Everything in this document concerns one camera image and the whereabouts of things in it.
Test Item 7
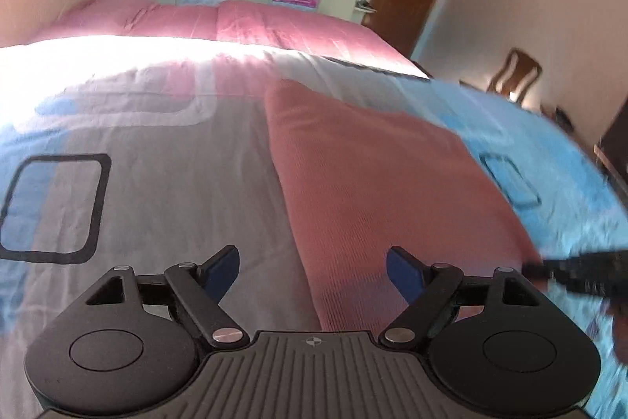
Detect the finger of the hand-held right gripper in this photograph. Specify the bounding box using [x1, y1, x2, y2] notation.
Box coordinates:
[521, 246, 628, 298]

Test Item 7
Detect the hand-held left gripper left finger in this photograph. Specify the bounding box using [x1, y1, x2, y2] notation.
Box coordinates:
[85, 245, 251, 351]

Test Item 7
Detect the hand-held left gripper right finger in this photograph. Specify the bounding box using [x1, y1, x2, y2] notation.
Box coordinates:
[378, 245, 541, 351]

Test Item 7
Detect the pink ribbed shirt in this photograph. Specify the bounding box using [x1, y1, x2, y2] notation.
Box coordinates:
[263, 79, 549, 335]

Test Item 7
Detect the blue grey patterned blanket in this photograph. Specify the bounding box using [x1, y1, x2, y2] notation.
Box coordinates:
[0, 37, 628, 419]

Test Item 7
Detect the dark wooden cabinet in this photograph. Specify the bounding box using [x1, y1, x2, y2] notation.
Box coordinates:
[593, 94, 628, 185]

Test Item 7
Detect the wooden chair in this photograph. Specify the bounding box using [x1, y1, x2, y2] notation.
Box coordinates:
[485, 47, 543, 106]

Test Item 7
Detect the pink bedspread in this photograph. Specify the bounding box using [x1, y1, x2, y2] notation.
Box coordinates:
[28, 0, 433, 79]

